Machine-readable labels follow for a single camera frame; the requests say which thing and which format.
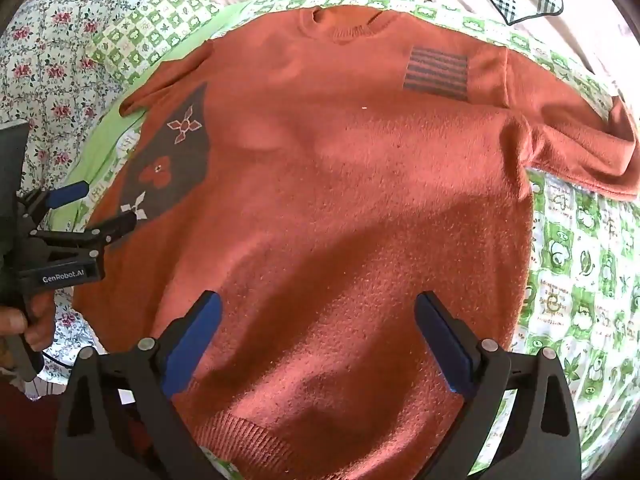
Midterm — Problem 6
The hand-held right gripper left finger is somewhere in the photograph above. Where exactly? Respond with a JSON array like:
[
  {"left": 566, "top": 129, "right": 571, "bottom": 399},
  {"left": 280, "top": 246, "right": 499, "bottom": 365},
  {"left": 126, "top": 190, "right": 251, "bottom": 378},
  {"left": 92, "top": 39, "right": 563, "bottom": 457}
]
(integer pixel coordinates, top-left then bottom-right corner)
[{"left": 54, "top": 290, "right": 223, "bottom": 480}]

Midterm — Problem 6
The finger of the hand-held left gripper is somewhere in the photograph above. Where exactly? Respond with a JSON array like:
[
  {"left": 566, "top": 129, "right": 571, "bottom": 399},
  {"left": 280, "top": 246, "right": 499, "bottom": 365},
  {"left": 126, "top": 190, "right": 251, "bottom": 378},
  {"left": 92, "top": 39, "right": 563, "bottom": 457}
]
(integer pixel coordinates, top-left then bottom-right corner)
[
  {"left": 20, "top": 181, "right": 91, "bottom": 231},
  {"left": 29, "top": 212, "right": 139, "bottom": 262}
]

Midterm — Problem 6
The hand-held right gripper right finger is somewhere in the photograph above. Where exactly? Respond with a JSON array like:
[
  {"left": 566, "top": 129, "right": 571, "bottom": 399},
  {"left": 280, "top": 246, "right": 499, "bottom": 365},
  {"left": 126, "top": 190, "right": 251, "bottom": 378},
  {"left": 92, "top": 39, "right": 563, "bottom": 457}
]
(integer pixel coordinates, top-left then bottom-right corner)
[{"left": 415, "top": 291, "right": 583, "bottom": 480}]

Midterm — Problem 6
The orange knit sweater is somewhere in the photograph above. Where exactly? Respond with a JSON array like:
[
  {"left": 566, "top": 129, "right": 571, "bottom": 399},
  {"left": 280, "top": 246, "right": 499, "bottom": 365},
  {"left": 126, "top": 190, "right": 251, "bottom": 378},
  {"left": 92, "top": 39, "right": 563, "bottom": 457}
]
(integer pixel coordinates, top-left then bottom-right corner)
[{"left": 72, "top": 4, "right": 640, "bottom": 480}]

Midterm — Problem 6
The person's left hand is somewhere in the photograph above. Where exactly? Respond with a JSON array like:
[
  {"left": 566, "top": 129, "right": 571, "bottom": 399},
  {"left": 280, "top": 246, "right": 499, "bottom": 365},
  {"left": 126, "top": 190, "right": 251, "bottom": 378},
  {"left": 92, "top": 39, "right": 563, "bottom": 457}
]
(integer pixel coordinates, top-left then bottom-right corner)
[{"left": 0, "top": 291, "right": 57, "bottom": 353}]

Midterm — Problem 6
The green checked blanket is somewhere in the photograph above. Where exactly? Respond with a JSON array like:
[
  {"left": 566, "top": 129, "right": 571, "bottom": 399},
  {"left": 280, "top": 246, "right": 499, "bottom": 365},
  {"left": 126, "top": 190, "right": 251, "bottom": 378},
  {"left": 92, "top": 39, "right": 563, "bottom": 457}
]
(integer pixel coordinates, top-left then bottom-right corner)
[{"left": 65, "top": 0, "right": 640, "bottom": 480}]

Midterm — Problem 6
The white floral bedsheet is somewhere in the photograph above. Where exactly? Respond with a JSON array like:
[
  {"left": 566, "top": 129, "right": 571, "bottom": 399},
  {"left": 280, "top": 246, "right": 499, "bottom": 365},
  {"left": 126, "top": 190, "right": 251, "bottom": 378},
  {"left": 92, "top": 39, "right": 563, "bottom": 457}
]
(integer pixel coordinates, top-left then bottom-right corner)
[{"left": 0, "top": 0, "right": 201, "bottom": 396}]

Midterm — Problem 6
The green small-check pillow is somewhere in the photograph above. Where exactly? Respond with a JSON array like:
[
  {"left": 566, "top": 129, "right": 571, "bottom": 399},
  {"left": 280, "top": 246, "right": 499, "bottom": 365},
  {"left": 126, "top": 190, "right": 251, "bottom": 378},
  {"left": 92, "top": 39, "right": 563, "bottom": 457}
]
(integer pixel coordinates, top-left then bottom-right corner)
[{"left": 85, "top": 0, "right": 251, "bottom": 88}]

